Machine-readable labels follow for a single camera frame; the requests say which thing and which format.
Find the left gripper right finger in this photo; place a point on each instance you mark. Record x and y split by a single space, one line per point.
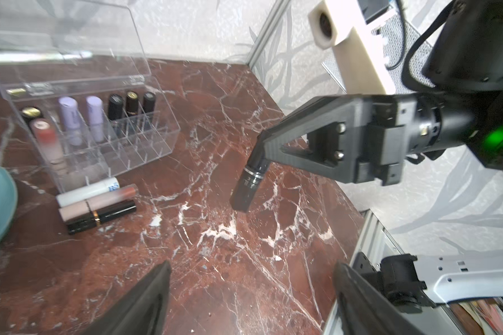
363 310

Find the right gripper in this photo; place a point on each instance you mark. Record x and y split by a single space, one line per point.
322 137

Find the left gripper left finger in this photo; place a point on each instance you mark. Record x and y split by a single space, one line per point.
142 310

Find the black gold band lipstick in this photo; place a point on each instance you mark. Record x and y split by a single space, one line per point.
97 218

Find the pink lip gloss tube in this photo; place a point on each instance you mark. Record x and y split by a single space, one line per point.
98 202

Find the white lip balm tube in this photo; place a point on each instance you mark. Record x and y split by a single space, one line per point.
85 192

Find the lilac lipstick tube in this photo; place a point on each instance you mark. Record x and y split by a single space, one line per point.
70 119
95 117

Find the dark brown lipstick tube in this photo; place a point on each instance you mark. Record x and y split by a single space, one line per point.
30 113

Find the black gold lipstick tube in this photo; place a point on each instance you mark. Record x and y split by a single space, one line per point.
149 103

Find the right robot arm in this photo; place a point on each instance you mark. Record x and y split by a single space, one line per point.
454 73

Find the clear acrylic lipstick organizer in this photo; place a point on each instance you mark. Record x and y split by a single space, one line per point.
52 49

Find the black glossy lipstick tube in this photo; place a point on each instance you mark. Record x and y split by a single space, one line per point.
115 112

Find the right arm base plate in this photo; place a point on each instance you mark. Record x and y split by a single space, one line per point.
397 281

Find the white wire mesh basket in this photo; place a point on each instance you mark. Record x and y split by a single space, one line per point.
388 26

